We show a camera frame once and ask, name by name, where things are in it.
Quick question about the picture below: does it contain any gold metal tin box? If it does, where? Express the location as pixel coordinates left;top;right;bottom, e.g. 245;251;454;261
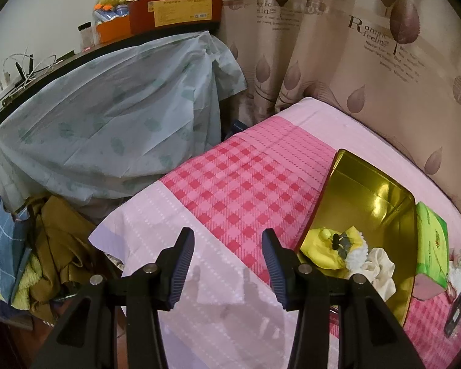
294;148;417;325

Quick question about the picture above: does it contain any tangle of white cables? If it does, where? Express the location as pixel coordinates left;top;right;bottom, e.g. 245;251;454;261
0;48;59;101

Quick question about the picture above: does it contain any black oblong object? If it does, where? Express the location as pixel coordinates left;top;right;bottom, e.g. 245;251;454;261
443;286;461;339

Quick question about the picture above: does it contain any pink checked bed sheet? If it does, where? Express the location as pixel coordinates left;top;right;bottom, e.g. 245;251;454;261
88;96;461;369

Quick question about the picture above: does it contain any beige leaf print curtain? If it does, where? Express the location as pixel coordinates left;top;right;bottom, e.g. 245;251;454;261
211;0;461;216

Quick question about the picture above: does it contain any red cardboard box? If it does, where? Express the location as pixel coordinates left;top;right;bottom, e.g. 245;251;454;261
128;0;223;36

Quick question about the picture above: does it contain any olive brown clothing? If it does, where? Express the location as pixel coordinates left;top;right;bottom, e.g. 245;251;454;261
27;196;120;320

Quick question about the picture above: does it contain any green tissue pack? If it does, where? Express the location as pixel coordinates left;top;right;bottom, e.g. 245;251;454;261
412;202;451;300

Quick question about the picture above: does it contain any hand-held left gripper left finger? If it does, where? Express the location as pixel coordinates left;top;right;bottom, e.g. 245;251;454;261
31;228;195;369

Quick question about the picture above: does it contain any white cloth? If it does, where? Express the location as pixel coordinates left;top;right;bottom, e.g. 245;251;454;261
349;247;397;301

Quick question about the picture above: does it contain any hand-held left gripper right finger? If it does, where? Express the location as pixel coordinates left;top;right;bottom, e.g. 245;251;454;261
262;228;425;369

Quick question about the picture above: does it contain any orange box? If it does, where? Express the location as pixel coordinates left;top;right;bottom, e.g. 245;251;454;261
96;15;132;44

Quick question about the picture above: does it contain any yellow towel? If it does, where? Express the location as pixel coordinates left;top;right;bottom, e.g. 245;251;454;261
11;254;44;311

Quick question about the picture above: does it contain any light blue plastic cover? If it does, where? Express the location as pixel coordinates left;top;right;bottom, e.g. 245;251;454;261
0;31;248;211

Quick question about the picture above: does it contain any clear jar with black lid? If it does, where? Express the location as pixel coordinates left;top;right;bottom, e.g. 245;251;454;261
78;23;97;49

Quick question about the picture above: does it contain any blue checked bag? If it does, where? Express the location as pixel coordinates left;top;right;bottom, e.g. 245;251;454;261
0;190;34;304

